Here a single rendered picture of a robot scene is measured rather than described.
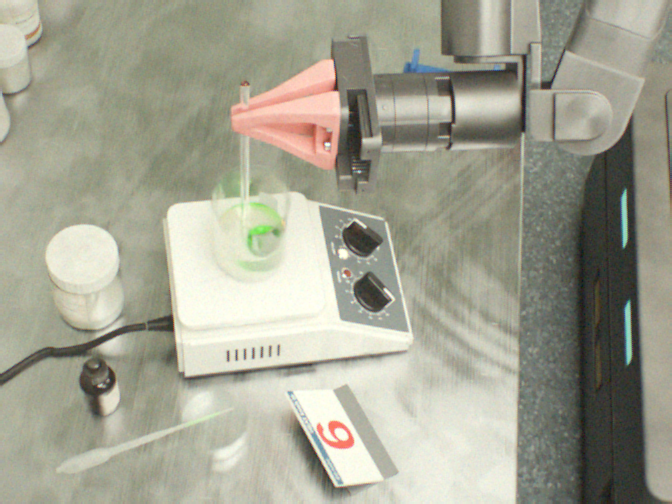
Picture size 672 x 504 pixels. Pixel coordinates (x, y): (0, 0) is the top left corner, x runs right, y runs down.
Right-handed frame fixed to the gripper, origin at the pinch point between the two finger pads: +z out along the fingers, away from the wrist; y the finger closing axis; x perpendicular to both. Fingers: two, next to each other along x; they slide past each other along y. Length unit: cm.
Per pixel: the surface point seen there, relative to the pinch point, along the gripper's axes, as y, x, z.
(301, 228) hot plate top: -1.7, 17.1, -5.0
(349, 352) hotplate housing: 6.7, 23.8, -8.7
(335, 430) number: 13.8, 23.7, -6.8
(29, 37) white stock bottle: -30.8, 24.7, 19.4
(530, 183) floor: -64, 101, -52
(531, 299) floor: -41, 101, -48
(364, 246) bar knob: -2.0, 20.9, -10.7
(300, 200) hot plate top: -4.5, 17.1, -5.1
